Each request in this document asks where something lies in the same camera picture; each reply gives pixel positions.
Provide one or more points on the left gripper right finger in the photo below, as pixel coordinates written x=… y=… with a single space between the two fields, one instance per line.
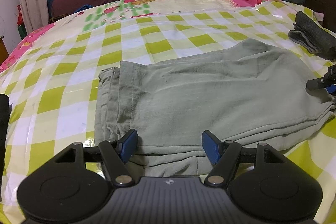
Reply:
x=224 y=156

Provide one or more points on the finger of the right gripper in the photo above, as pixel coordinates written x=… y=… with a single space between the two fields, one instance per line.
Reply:
x=331 y=90
x=316 y=84

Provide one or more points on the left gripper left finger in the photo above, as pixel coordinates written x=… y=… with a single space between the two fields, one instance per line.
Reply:
x=115 y=155

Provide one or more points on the light green pants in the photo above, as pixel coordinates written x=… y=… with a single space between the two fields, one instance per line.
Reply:
x=250 y=93

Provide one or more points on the dark grey folded garment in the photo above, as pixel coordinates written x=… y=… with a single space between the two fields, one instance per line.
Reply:
x=316 y=38

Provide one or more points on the green checkered bed sheet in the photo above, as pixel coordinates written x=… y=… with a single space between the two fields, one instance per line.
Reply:
x=52 y=77

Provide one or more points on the wooden side cabinet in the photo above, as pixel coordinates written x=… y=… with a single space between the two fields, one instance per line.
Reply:
x=3 y=51

